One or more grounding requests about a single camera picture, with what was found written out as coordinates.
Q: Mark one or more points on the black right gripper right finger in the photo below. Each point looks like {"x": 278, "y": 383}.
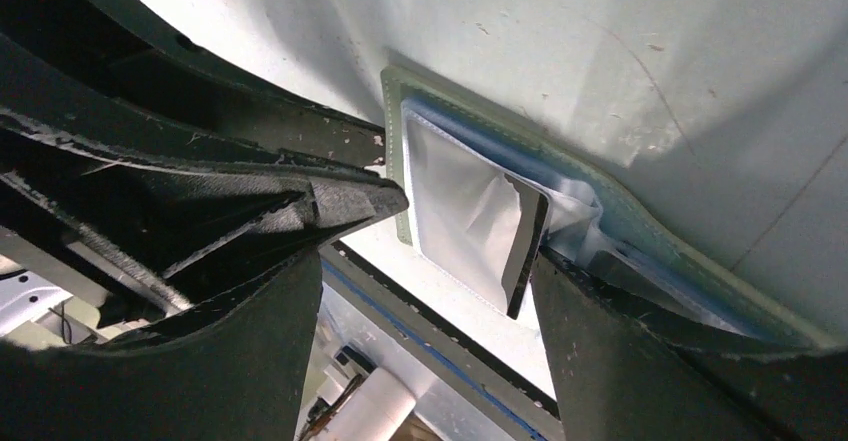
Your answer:
{"x": 624, "y": 368}

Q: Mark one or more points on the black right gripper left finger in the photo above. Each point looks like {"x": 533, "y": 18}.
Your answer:
{"x": 230, "y": 368}

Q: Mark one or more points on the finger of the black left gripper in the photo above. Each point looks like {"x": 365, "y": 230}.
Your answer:
{"x": 142, "y": 234}
{"x": 124, "y": 51}

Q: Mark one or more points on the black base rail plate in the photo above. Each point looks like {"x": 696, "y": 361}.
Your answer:
{"x": 463, "y": 392}

